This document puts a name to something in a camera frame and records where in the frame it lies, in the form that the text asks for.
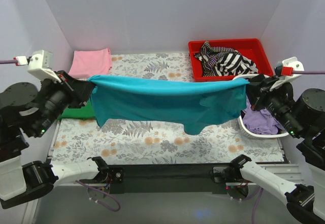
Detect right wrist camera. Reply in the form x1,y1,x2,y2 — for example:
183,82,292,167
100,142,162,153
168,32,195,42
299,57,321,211
270,56,304,91

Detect white perforated laundry basket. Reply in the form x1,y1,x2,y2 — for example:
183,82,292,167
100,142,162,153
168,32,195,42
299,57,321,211
232,74,290,140

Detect floral patterned table mat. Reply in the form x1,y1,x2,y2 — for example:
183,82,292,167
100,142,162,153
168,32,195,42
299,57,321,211
50,53,285,165

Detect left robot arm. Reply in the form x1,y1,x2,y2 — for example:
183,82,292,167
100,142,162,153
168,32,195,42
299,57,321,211
1,71,109,209

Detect red plastic tray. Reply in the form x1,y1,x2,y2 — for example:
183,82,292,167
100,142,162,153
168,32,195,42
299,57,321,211
188,39,273,82

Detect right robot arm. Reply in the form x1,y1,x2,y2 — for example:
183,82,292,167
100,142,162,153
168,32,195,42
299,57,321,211
227,75,324,223

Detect folded green shirt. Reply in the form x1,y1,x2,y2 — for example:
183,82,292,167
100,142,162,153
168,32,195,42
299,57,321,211
58,101,95,120

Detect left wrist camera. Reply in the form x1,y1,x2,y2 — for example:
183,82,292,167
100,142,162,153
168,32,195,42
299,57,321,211
14,50,61,83

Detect aluminium rail frame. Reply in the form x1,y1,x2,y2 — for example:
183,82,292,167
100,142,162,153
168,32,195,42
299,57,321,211
45,163,305,186

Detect folded pink shirt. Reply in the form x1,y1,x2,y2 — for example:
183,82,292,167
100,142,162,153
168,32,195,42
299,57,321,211
68,48,112,79

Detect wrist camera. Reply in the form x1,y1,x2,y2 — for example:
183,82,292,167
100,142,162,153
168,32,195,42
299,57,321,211
14,50,61,83
270,56,304,91

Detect black white striped shirt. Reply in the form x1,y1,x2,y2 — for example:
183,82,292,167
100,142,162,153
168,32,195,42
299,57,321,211
194,41,258,77

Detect lavender shirt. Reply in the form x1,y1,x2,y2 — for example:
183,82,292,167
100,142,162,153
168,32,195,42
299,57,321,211
242,108,281,135

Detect teal t-shirt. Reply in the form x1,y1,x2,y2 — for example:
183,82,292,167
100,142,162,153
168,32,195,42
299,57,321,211
88,75,248,135

